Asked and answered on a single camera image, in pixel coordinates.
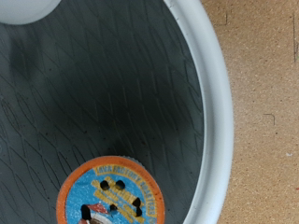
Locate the white mug green taped handle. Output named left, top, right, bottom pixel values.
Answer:
left=0, top=0, right=63, bottom=26

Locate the orange blue coffee pod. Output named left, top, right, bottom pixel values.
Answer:
left=55, top=155, right=166, bottom=224

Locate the white two-tier turntable shelf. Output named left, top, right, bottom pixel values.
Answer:
left=0, top=0, right=235, bottom=224

